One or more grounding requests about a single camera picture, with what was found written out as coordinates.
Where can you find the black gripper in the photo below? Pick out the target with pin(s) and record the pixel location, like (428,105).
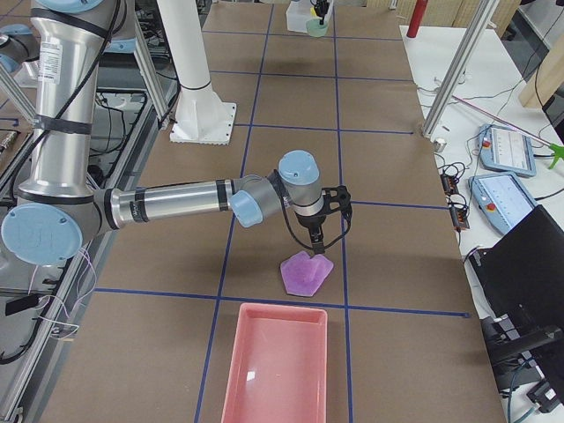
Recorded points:
(323,8)
(309,221)

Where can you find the mint green plastic bowl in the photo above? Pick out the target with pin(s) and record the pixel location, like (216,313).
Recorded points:
(316,28)

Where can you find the purple microfiber cloth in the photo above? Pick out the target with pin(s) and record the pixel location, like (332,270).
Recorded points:
(303,274)

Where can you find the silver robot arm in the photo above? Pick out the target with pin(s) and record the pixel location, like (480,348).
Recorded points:
(65,193)

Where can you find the translucent white plastic box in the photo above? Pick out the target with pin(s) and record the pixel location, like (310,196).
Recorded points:
(298,14)

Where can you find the red cylinder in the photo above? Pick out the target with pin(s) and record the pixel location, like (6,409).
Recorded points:
(418,13)

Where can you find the pink plastic tray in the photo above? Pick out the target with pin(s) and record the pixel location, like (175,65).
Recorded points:
(278,370)

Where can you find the blue teach pendant near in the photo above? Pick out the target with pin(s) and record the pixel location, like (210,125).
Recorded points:
(502,198)

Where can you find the blue teach pendant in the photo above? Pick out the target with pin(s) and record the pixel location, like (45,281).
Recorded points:
(502,198)
(504,149)

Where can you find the blue teach pendant far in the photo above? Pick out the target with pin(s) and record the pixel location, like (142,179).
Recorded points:
(504,149)

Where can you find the black laptop computer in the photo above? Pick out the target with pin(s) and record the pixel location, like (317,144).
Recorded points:
(522,278)

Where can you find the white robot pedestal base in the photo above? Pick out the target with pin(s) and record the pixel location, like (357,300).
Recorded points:
(201,116)

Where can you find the aluminium frame post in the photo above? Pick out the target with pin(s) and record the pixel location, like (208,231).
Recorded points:
(469,42)

